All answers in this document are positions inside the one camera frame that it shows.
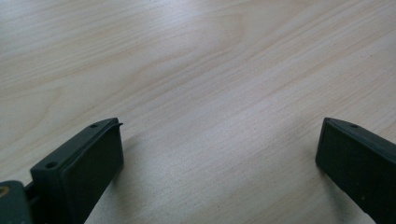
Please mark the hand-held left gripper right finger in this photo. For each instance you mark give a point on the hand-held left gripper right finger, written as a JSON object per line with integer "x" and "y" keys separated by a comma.
{"x": 358, "y": 165}

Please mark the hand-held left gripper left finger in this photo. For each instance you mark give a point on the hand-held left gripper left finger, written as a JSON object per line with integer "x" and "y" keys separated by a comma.
{"x": 77, "y": 174}

